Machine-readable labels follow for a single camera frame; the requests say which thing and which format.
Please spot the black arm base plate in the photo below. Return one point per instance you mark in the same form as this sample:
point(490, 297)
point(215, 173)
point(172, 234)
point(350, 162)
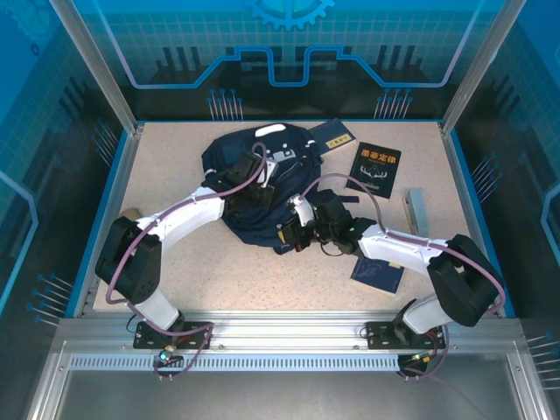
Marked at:
point(197, 334)
point(376, 334)

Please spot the grey pencil case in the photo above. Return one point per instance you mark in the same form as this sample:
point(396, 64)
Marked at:
point(420, 210)

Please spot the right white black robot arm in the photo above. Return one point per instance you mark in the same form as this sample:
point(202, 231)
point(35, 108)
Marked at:
point(394, 245)

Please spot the aluminium front rail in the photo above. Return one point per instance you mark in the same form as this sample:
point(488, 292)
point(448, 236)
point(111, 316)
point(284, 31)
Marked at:
point(284, 328)

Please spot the aluminium side rail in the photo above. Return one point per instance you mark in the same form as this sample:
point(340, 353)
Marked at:
point(452, 153)
point(129, 153)

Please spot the black book with antlers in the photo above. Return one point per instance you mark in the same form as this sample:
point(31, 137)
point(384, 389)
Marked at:
point(372, 175)

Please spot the navy blue backpack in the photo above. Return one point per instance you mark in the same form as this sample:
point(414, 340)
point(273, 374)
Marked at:
point(227, 151)

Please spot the blue book wide yellow label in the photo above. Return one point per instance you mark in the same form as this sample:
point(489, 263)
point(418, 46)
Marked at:
point(332, 133)

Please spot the aluminium frame post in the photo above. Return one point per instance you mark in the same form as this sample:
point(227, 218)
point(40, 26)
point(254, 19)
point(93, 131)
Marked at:
point(99, 65)
point(479, 65)

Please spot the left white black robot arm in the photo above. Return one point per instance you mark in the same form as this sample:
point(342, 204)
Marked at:
point(184, 214)

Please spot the grey metal panel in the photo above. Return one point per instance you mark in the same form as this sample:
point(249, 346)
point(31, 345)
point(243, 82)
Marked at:
point(284, 394)

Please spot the blue book with bird drawing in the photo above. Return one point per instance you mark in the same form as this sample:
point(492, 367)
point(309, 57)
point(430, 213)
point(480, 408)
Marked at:
point(376, 277)

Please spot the brown cardboard roll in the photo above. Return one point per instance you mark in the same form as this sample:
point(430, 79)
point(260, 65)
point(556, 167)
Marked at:
point(130, 213)

